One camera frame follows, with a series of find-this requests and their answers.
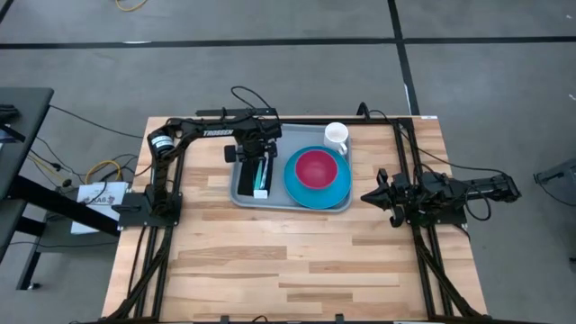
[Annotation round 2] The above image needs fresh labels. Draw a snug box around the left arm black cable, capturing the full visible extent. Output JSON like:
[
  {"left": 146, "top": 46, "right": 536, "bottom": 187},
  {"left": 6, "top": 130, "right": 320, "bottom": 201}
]
[{"left": 229, "top": 85, "right": 283, "bottom": 125}]

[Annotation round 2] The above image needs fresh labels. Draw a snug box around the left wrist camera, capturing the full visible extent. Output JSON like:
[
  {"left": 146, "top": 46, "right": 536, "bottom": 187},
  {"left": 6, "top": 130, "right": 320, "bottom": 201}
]
[{"left": 258, "top": 119, "right": 283, "bottom": 140}]

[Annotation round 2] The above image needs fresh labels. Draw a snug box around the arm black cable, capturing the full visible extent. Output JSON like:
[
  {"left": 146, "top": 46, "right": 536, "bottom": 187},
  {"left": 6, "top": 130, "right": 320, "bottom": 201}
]
[
  {"left": 463, "top": 186, "right": 492, "bottom": 222},
  {"left": 229, "top": 85, "right": 283, "bottom": 125}
]

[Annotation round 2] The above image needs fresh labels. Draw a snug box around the blue round plate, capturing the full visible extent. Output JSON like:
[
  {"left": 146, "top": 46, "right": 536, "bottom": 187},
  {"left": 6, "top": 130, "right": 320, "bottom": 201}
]
[{"left": 283, "top": 145, "right": 353, "bottom": 211}]

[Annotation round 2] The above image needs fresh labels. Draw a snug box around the black napkin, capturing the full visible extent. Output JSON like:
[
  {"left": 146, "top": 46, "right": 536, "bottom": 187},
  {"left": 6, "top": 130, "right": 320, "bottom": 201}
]
[{"left": 237, "top": 152, "right": 275, "bottom": 200}]

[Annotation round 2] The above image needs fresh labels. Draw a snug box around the knife with white teal handle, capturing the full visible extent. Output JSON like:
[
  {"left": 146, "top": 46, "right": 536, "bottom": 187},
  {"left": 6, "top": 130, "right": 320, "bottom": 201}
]
[{"left": 262, "top": 154, "right": 272, "bottom": 193}]

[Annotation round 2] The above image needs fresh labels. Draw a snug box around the grey floor stand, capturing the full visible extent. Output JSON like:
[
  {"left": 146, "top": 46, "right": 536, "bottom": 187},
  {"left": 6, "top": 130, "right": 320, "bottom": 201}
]
[{"left": 533, "top": 157, "right": 576, "bottom": 190}]

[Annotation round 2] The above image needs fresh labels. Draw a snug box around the yellow floor cable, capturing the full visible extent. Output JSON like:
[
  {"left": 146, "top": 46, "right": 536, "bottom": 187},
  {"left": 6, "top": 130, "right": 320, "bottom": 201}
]
[
  {"left": 87, "top": 159, "right": 122, "bottom": 182},
  {"left": 114, "top": 0, "right": 149, "bottom": 13}
]

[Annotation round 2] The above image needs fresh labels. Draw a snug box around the white mug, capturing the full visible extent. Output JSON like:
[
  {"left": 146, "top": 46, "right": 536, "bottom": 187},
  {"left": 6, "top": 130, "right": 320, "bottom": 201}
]
[{"left": 323, "top": 121, "right": 351, "bottom": 157}]

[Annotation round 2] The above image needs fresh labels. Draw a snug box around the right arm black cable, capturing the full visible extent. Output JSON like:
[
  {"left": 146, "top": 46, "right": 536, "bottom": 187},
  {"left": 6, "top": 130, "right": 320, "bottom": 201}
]
[{"left": 463, "top": 186, "right": 492, "bottom": 222}]

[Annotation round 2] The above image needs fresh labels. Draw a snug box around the grey plastic tray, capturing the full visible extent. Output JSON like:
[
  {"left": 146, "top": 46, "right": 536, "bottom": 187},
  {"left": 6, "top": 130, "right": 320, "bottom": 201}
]
[{"left": 229, "top": 123, "right": 355, "bottom": 213}]

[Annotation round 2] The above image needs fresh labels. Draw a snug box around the black desk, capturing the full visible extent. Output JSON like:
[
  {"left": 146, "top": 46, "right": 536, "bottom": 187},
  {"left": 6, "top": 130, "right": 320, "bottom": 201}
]
[{"left": 0, "top": 86, "right": 122, "bottom": 292}]

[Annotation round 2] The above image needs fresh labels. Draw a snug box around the black floor cable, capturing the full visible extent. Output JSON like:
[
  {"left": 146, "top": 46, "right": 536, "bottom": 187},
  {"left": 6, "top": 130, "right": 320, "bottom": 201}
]
[{"left": 48, "top": 104, "right": 145, "bottom": 140}]

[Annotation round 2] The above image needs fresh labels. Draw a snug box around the long black supply cable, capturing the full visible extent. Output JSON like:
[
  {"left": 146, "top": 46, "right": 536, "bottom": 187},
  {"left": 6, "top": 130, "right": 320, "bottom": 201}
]
[{"left": 357, "top": 102, "right": 509, "bottom": 176}]

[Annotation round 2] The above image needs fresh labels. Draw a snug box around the spoon with teal handle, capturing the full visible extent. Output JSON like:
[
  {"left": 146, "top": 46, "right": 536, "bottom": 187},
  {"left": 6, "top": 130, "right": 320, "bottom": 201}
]
[{"left": 252, "top": 159, "right": 264, "bottom": 193}]

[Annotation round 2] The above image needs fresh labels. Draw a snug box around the magenta bowl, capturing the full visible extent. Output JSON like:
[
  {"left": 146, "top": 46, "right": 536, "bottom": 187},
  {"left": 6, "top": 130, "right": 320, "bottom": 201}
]
[{"left": 294, "top": 149, "right": 339, "bottom": 191}]

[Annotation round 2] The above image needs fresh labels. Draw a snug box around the black bar device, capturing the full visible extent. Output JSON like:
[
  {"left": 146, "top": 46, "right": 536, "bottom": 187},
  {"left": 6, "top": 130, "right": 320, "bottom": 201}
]
[{"left": 195, "top": 106, "right": 279, "bottom": 117}]

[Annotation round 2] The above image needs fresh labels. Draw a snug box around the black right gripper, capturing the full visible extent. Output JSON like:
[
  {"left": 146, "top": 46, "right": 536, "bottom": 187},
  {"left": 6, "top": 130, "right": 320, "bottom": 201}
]
[{"left": 360, "top": 168, "right": 413, "bottom": 229}]

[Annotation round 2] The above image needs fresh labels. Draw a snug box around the black aluminium table frame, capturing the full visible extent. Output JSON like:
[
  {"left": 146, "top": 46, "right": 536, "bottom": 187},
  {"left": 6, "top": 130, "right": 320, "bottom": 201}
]
[{"left": 103, "top": 115, "right": 491, "bottom": 324}]

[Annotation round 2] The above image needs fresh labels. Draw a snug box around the white paper sheet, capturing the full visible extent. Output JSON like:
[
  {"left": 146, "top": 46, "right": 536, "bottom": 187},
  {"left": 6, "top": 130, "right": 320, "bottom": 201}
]
[{"left": 70, "top": 181, "right": 131, "bottom": 236}]

